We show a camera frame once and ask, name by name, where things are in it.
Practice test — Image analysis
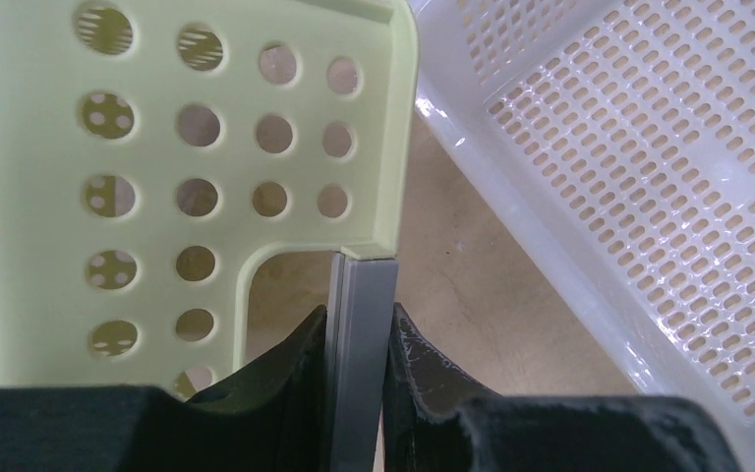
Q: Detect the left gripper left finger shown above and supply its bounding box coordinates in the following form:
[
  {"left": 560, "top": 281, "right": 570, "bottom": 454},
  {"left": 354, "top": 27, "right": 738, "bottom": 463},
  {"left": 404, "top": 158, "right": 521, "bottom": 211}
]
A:
[{"left": 0, "top": 306, "right": 327, "bottom": 471}]

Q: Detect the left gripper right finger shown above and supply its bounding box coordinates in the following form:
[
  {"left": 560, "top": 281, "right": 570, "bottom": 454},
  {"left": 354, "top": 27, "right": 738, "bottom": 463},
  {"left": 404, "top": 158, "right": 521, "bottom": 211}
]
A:
[{"left": 382, "top": 305, "right": 739, "bottom": 471}]

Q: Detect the olive green plastic crate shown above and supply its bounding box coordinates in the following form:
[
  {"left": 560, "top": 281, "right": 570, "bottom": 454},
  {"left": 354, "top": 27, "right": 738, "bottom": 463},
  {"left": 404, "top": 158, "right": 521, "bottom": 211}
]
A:
[{"left": 0, "top": 1, "right": 419, "bottom": 471}]

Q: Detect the white plastic tray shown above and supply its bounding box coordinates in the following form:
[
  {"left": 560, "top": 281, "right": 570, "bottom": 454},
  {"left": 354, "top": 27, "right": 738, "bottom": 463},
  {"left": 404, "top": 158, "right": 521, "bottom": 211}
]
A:
[{"left": 411, "top": 1, "right": 755, "bottom": 471}]

